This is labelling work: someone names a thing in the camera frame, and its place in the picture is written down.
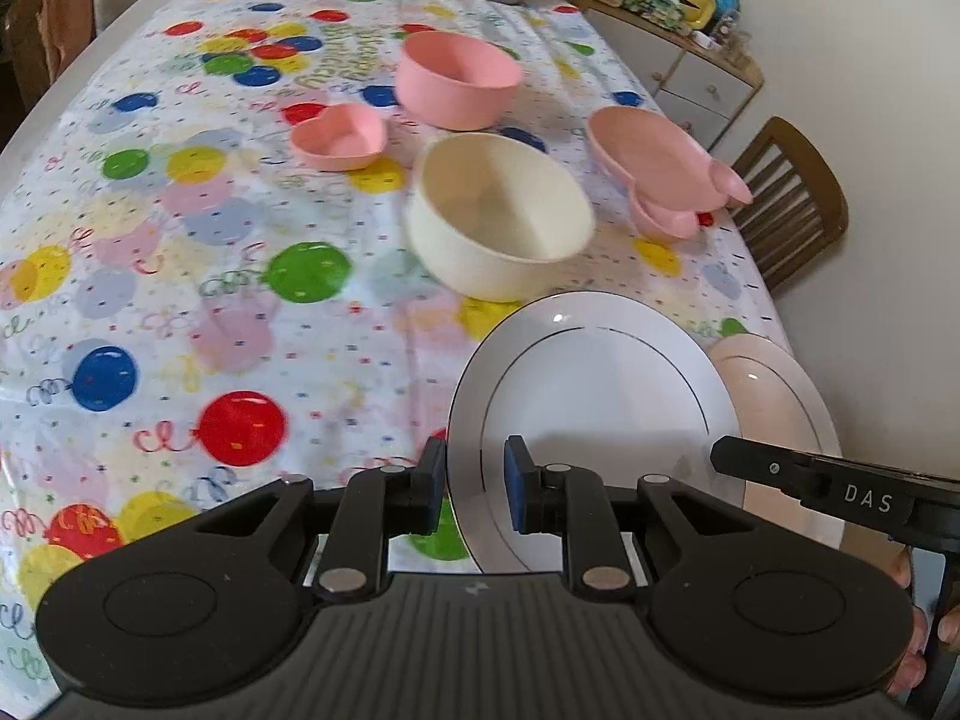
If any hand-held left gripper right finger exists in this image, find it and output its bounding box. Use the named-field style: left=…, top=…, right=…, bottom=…
left=504, top=435, right=760, bottom=602

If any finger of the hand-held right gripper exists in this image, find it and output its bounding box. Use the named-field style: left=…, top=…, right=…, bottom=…
left=709, top=435, right=830, bottom=502

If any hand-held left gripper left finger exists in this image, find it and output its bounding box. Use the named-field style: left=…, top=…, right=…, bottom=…
left=196, top=436, right=449, bottom=602

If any pink plate with silver rim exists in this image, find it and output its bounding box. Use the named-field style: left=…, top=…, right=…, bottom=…
left=705, top=334, right=845, bottom=550

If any white plate with silver rim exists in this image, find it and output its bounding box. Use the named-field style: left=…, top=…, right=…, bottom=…
left=448, top=291, right=743, bottom=575

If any small pink bowl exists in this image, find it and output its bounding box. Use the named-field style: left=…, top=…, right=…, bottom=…
left=628, top=187, right=710, bottom=242

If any cream round bowl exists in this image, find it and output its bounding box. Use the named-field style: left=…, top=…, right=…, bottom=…
left=405, top=133, right=597, bottom=299

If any pink eared plate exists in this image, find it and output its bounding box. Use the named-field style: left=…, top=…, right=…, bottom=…
left=586, top=106, right=755, bottom=211

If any pink heart-shaped bowl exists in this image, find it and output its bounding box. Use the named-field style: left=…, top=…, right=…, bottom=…
left=290, top=105, right=389, bottom=172

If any pink round bowl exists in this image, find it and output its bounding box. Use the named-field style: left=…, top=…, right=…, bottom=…
left=395, top=31, right=524, bottom=130

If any person's right hand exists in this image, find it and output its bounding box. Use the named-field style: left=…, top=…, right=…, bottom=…
left=886, top=546, right=960, bottom=698

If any wooden slat-back chair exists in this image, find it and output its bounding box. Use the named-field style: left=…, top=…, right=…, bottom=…
left=729, top=116, right=850, bottom=297

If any balloon print tablecloth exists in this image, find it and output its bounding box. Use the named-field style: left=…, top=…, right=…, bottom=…
left=0, top=0, right=788, bottom=695

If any white drawer cabinet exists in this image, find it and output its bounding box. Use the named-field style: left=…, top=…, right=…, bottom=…
left=585, top=4, right=766, bottom=155

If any yellow container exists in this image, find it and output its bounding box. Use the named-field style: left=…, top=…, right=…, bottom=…
left=664, top=0, right=719, bottom=32

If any wooden chair with cloth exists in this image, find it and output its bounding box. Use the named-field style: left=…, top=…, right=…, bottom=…
left=6, top=0, right=98, bottom=112

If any pinkish brown cloth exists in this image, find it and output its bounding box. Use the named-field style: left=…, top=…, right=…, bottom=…
left=41, top=0, right=95, bottom=65

